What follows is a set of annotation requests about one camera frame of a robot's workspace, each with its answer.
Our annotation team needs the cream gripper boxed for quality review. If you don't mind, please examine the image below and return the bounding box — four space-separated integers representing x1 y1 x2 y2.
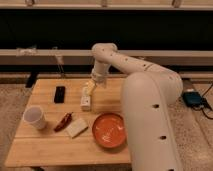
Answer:
80 79 96 111

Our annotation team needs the white ceramic cup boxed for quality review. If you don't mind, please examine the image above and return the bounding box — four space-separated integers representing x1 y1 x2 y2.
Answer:
23 106 47 130

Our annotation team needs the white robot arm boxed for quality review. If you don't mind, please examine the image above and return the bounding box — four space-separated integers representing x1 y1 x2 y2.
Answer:
82 43 183 171

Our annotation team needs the orange ceramic bowl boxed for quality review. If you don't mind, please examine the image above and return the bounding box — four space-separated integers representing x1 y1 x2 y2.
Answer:
92 113 126 149

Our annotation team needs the red chili pepper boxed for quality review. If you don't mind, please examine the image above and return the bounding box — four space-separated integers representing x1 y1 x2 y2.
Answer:
54 113 72 132

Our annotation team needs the black rectangular phone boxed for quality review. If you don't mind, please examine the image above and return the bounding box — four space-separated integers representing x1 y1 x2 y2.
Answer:
54 86 65 103

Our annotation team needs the wooden table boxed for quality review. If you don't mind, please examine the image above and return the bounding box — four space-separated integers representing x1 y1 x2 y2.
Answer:
5 78 130 167

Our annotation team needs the blue power box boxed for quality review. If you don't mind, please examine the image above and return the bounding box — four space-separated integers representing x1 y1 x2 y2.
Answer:
182 91 202 107

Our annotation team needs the black table leg bracket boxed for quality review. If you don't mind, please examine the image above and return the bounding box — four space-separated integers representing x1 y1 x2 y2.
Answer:
26 72 38 88

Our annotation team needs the black cable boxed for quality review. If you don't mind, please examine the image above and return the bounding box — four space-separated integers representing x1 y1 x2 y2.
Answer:
193 82 213 120

